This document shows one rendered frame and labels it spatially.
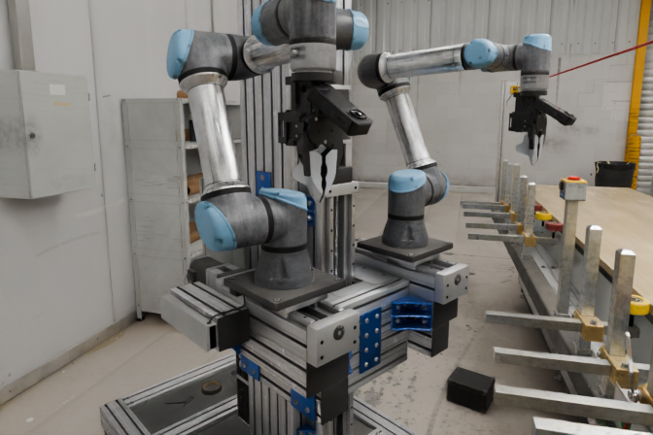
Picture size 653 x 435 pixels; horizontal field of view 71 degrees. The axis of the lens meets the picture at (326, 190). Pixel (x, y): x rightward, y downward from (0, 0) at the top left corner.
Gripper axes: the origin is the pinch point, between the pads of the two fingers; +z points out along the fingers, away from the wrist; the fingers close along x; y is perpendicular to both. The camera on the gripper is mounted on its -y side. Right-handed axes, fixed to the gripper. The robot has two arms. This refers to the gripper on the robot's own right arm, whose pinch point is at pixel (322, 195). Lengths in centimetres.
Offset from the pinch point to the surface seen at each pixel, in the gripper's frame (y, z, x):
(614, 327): -25, 41, -79
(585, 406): -29, 46, -47
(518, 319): 3, 50, -86
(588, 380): -19, 62, -86
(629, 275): -27, 26, -80
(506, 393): -16, 46, -39
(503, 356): -5, 50, -61
